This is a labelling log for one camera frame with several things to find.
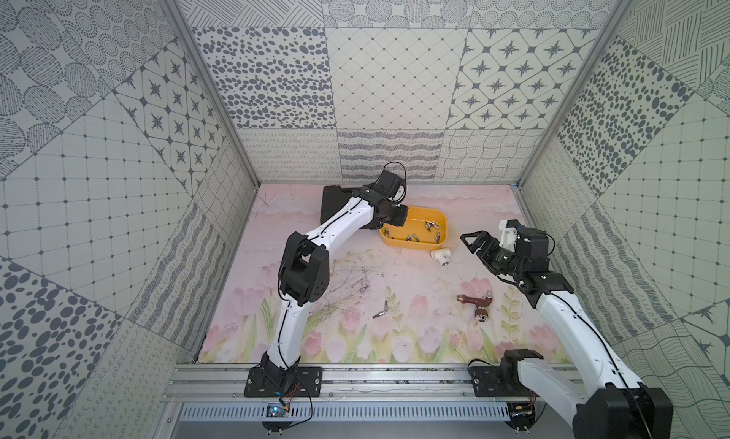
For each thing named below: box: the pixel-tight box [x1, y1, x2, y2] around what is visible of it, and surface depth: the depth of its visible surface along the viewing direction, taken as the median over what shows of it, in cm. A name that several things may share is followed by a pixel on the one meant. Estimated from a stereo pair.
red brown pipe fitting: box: [456, 290, 494, 323], surface depth 89 cm
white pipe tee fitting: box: [429, 248, 452, 267], surface depth 98 cm
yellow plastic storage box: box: [379, 205, 449, 251], surface depth 106 cm
